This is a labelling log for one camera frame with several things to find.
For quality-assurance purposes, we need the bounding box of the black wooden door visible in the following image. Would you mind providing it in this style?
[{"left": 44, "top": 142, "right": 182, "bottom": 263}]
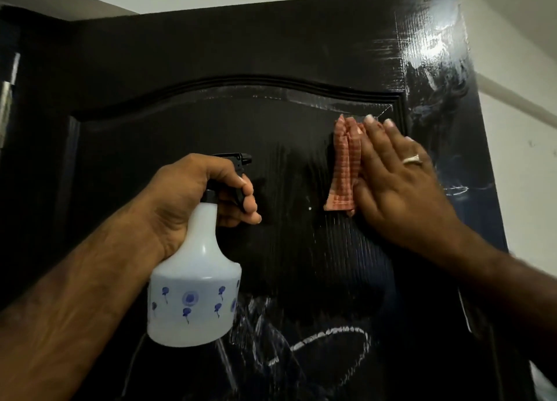
[{"left": 0, "top": 0, "right": 540, "bottom": 401}]

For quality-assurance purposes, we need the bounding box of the person's left forearm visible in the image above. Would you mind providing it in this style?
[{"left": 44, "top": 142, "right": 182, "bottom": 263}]
[{"left": 0, "top": 204, "right": 171, "bottom": 401}]

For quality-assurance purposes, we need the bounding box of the person's right hand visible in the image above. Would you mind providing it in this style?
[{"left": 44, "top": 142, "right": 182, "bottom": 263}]
[{"left": 355, "top": 114, "right": 471, "bottom": 258}]

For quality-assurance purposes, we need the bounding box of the orange checked cloth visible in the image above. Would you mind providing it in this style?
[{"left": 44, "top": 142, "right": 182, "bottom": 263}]
[{"left": 323, "top": 114, "right": 364, "bottom": 218}]

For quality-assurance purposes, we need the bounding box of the person's left hand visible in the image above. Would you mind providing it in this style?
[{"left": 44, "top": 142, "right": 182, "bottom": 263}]
[{"left": 146, "top": 153, "right": 263, "bottom": 262}]

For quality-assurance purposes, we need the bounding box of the white spray bottle black trigger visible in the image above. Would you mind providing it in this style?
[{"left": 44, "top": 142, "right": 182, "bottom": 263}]
[{"left": 146, "top": 152, "right": 253, "bottom": 348}]

